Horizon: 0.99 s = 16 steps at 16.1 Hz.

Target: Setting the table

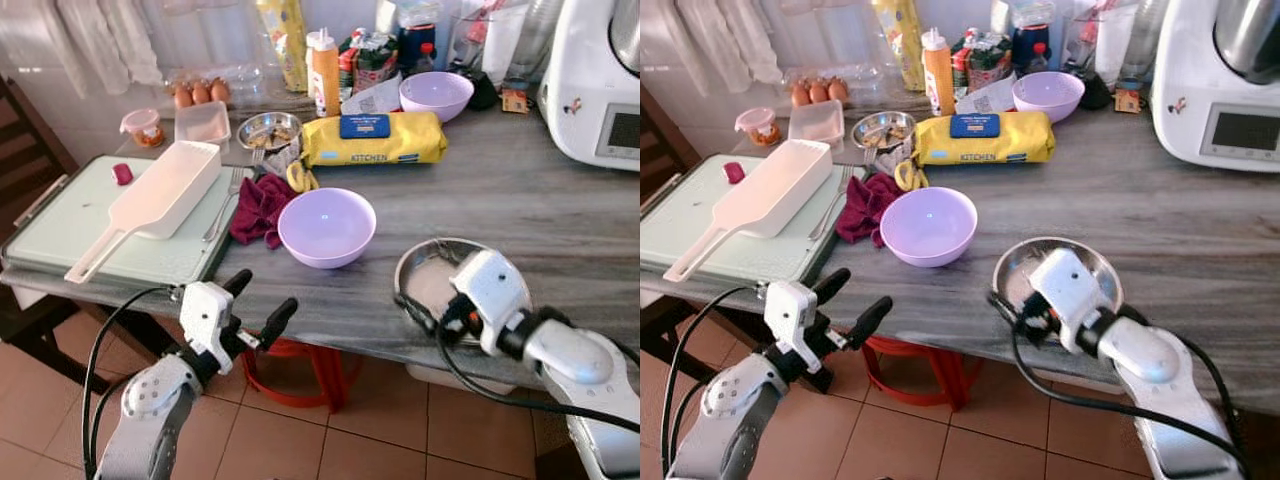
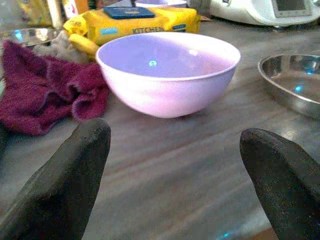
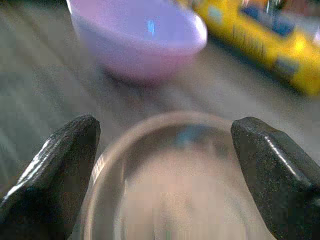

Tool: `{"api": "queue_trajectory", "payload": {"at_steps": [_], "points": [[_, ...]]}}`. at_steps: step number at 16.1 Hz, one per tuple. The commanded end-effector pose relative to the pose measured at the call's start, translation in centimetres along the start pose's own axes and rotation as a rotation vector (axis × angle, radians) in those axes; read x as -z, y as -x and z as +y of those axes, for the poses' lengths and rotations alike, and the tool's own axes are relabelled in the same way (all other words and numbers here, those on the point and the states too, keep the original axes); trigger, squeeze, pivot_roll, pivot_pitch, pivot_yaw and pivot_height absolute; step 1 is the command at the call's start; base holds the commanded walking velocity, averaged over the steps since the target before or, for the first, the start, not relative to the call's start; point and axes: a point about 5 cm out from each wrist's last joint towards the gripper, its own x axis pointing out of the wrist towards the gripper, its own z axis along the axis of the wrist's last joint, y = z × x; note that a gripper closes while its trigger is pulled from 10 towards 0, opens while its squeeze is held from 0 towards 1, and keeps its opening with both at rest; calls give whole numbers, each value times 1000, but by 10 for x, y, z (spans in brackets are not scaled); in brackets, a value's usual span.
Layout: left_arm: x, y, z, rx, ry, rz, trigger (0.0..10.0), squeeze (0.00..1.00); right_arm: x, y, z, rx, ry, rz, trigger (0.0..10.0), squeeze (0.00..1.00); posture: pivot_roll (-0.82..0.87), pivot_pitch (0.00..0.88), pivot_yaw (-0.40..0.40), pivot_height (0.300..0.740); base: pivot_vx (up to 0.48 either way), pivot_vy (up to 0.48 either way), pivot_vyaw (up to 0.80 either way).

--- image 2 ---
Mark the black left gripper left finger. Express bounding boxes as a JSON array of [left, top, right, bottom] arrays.
[[0, 117, 112, 240]]

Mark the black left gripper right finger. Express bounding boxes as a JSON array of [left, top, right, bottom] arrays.
[[239, 127, 320, 240]]

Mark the light purple plastic bowl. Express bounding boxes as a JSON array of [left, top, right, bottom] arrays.
[[134, 0, 188, 8], [95, 31, 242, 119]]

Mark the maroon towel cloth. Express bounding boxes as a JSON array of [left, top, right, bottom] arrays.
[[0, 39, 111, 137]]

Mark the stainless steel plate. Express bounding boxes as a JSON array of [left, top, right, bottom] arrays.
[[257, 54, 320, 121], [0, 27, 62, 48]]

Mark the grey wooden table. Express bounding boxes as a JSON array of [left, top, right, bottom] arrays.
[[0, 14, 320, 240]]

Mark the grey cloth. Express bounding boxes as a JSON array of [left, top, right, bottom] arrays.
[[32, 31, 88, 63]]

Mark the yellow carton box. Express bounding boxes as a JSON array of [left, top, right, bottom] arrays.
[[17, 0, 63, 28]]

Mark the white printed package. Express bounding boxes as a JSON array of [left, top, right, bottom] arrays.
[[62, 0, 87, 20]]

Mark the white kitchen appliance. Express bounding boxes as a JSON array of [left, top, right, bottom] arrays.
[[209, 0, 320, 28]]

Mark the yellow kitchen wipes pack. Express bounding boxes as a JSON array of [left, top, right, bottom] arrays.
[[63, 6, 201, 55]]

